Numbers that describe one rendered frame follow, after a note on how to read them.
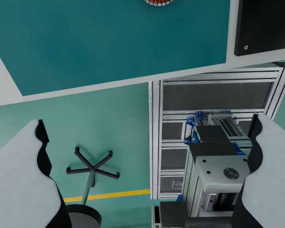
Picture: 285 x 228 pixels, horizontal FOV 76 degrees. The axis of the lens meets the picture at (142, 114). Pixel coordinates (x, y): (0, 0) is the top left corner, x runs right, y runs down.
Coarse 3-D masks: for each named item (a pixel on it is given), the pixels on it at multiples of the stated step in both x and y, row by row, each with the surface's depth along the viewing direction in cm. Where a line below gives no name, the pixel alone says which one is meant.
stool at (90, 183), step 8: (112, 152) 171; (104, 160) 168; (88, 168) 176; (96, 168) 174; (112, 176) 180; (88, 184) 160; (88, 192) 155; (72, 208) 127; (80, 208) 127; (88, 208) 130; (72, 216) 128; (80, 216) 128; (88, 216) 128; (96, 216) 131; (72, 224) 134; (80, 224) 134; (88, 224) 134; (96, 224) 134
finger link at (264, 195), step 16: (256, 128) 10; (272, 128) 9; (256, 144) 8; (272, 144) 8; (256, 160) 8; (272, 160) 7; (256, 176) 7; (272, 176) 7; (240, 192) 7; (256, 192) 6; (272, 192) 6; (240, 208) 6; (256, 208) 6; (272, 208) 6; (240, 224) 6; (256, 224) 5; (272, 224) 5
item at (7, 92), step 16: (0, 64) 51; (224, 64) 51; (240, 64) 51; (0, 80) 54; (128, 80) 54; (144, 80) 54; (0, 96) 57; (16, 96) 57; (32, 96) 57; (48, 96) 57
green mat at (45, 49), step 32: (0, 0) 43; (32, 0) 43; (64, 0) 43; (96, 0) 43; (128, 0) 43; (192, 0) 43; (224, 0) 43; (0, 32) 46; (32, 32) 47; (64, 32) 47; (96, 32) 47; (128, 32) 47; (160, 32) 47; (192, 32) 47; (224, 32) 47; (32, 64) 51; (64, 64) 51; (96, 64) 51; (128, 64) 51; (160, 64) 51; (192, 64) 51
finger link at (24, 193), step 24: (24, 144) 9; (0, 168) 7; (24, 168) 7; (48, 168) 9; (0, 192) 6; (24, 192) 6; (48, 192) 6; (0, 216) 6; (24, 216) 6; (48, 216) 6
